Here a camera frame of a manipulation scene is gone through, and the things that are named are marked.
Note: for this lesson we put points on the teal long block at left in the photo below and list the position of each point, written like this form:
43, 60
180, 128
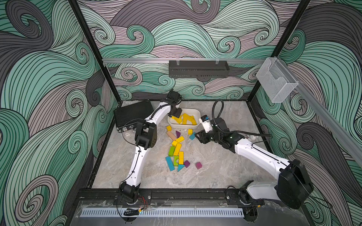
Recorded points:
170, 163

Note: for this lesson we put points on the black wall-mounted tray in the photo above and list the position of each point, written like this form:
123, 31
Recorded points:
199, 69

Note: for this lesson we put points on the black aluminium carrying case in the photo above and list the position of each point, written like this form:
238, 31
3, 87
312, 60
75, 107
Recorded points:
126, 117

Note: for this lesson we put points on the white plastic tub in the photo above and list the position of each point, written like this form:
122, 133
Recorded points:
188, 111

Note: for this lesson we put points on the yellow upright long block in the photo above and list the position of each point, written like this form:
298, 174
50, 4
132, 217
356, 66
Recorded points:
177, 149

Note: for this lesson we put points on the light green arch block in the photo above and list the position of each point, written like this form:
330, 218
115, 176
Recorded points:
176, 161

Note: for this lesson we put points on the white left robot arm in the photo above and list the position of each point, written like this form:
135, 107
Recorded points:
144, 140

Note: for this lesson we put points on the green rectangular block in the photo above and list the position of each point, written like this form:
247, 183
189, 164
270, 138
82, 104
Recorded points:
171, 151

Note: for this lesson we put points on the purple cube block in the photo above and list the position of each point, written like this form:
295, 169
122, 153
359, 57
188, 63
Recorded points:
186, 164

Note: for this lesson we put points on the magenta cube block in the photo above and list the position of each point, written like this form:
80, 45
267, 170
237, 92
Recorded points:
198, 165

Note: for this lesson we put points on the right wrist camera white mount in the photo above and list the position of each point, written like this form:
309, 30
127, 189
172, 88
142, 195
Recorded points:
206, 123

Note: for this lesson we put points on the yellow slanted long block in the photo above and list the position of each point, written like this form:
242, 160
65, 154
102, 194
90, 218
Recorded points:
177, 141

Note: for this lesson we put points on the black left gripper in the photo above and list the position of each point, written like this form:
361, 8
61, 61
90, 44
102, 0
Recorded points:
178, 114

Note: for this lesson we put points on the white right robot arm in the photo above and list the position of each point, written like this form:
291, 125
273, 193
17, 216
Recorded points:
292, 184

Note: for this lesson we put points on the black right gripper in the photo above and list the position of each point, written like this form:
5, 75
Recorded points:
202, 136

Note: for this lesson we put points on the teal triangle block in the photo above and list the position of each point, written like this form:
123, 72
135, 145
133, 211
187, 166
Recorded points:
180, 167

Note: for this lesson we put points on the clear acrylic wall holder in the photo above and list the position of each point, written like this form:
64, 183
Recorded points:
277, 79

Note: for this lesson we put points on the white slotted cable duct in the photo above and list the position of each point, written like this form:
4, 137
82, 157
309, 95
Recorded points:
165, 212

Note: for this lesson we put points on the teal short block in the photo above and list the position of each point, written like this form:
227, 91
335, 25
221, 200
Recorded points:
192, 136

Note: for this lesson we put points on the natural wood rectangular block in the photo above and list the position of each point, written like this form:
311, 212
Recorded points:
171, 135

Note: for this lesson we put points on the pink and white toy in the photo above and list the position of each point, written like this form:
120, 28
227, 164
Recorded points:
252, 137

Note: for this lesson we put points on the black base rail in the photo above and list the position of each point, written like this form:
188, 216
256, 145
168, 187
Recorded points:
230, 196

